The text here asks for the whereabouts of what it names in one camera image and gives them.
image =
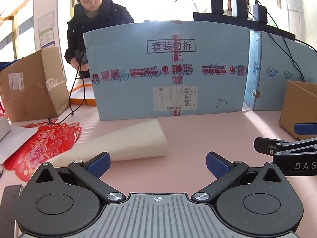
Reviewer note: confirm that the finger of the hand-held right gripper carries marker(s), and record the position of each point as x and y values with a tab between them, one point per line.
305	129
263	145

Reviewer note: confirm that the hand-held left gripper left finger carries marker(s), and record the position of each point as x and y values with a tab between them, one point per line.
99	165

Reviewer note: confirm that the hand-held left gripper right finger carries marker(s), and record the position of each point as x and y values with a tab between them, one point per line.
218	165

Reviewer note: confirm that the white cloth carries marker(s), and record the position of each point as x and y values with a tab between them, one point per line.
128	141

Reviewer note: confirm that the plain brown cardboard box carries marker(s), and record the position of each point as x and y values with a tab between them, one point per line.
297	104

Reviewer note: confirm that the red floral fabric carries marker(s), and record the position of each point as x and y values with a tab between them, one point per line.
47	143

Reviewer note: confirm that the orange-edged white board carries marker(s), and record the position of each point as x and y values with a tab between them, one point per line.
81	94

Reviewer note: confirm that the large light blue cardboard box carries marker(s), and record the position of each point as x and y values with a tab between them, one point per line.
138	96

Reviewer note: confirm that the dark flat device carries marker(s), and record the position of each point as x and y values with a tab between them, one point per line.
10	198

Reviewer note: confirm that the taped brown cardboard box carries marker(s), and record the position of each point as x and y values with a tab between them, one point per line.
32	91

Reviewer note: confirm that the white flat box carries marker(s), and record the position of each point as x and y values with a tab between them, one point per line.
3	129

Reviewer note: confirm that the white air conditioner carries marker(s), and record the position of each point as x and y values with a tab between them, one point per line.
294	12

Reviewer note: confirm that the black power adapter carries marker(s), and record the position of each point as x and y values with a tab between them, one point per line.
260	13
239	7
216	3

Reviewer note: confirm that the wall poster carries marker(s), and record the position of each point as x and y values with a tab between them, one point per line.
45	29

